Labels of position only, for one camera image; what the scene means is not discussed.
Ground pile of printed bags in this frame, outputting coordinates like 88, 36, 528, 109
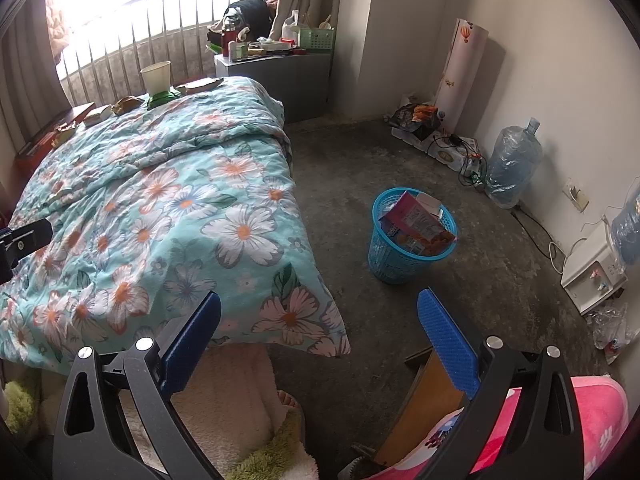
389, 101, 442, 142

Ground black backpack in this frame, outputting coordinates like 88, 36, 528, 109
221, 0, 274, 37

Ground pink printed towel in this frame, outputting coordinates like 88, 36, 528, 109
390, 374, 631, 480

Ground grey cabinet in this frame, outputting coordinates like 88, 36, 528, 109
214, 49, 334, 124

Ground printed wallpaper roll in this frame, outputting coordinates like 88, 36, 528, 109
433, 17, 489, 132

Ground blue plastic wastebasket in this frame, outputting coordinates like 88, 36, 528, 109
369, 186, 459, 286

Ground white water dispenser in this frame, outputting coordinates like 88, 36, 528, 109
559, 219, 629, 317

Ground green snack packet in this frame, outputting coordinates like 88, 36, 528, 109
145, 86, 183, 111

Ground wall socket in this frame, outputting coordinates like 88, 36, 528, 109
561, 181, 592, 212

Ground white printed boxes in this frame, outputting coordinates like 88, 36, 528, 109
391, 126, 482, 169

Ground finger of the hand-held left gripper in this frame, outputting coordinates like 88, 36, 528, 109
0, 217, 54, 286

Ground cream fuzzy robe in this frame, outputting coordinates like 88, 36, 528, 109
0, 344, 322, 480

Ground large blue water jug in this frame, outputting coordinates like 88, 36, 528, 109
484, 116, 544, 210

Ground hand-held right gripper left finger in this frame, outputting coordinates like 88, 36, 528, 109
52, 290, 222, 480

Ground white paper cup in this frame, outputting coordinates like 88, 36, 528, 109
139, 60, 173, 99

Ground person's foot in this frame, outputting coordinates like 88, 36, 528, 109
275, 389, 303, 412

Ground floral blue blanket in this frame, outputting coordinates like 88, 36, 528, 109
0, 75, 352, 377

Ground white plastic bag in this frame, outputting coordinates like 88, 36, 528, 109
280, 9, 302, 42

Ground metal railing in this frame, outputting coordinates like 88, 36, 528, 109
54, 0, 267, 107

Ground green plastic basket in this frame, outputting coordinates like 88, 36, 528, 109
298, 26, 337, 53

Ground yellow snack packet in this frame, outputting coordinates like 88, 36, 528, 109
51, 121, 77, 149

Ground tan snack box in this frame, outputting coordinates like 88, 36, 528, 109
176, 76, 225, 96

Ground fluffy pale coat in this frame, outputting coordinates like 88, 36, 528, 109
44, 0, 76, 63

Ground yellow-green snack packet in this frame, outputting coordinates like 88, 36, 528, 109
81, 105, 114, 128

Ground wooden board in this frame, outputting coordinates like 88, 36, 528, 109
374, 346, 472, 467

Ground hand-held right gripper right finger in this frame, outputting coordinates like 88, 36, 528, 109
416, 286, 586, 480

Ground orange wooden cabinet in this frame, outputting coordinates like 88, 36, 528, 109
14, 101, 97, 177

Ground clear plastic bag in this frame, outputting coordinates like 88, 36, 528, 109
586, 301, 632, 364

